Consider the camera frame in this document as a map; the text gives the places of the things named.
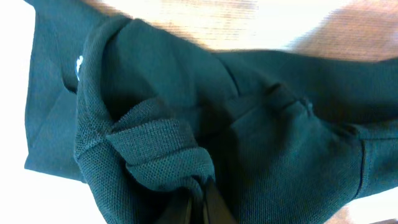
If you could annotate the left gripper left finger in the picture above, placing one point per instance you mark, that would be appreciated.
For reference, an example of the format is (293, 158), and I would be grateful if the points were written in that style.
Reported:
(178, 211)

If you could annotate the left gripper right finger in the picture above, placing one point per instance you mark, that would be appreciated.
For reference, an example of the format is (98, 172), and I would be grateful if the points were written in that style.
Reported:
(215, 210)

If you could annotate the black polo shirt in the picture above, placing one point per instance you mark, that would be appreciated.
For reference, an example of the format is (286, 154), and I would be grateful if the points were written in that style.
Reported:
(141, 115)

